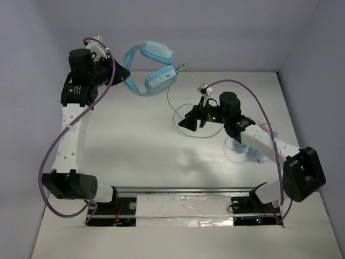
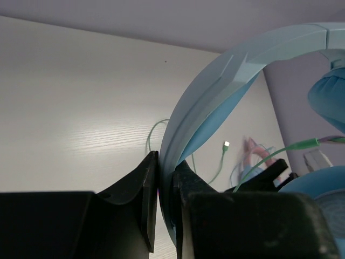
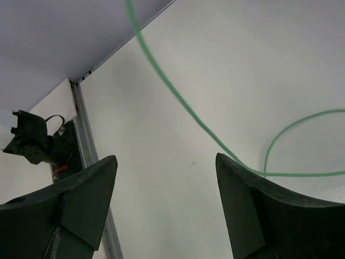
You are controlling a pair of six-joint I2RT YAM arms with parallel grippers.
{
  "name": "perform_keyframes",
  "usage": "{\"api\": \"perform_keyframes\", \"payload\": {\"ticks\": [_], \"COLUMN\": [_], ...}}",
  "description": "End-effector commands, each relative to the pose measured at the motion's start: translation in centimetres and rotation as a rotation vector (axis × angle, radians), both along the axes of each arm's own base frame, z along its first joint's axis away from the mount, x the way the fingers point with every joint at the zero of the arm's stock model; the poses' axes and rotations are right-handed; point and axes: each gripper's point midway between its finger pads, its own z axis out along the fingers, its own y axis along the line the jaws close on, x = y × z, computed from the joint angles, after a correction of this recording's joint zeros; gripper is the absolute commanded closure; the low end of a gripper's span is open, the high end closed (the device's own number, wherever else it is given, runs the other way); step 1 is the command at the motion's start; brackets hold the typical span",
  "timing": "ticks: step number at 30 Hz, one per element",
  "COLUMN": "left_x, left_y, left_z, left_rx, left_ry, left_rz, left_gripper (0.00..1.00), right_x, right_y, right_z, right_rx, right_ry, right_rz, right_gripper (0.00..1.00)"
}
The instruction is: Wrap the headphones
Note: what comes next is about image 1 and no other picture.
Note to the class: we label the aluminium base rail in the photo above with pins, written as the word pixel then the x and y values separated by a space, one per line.
pixel 180 190

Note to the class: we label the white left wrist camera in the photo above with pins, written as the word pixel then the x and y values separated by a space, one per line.
pixel 97 50

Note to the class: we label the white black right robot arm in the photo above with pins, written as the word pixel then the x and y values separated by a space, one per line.
pixel 302 173

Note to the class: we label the white front board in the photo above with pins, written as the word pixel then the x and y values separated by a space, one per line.
pixel 306 233

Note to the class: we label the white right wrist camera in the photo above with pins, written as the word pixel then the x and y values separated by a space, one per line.
pixel 205 91

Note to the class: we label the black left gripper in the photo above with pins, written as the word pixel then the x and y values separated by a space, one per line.
pixel 112 70

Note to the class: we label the light blue headphones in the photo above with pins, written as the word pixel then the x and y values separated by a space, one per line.
pixel 162 75

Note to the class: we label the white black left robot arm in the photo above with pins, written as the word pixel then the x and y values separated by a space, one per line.
pixel 67 179

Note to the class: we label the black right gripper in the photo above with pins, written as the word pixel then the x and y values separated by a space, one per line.
pixel 198 112

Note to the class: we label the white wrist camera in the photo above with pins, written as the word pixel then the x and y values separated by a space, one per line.
pixel 205 91
pixel 97 50

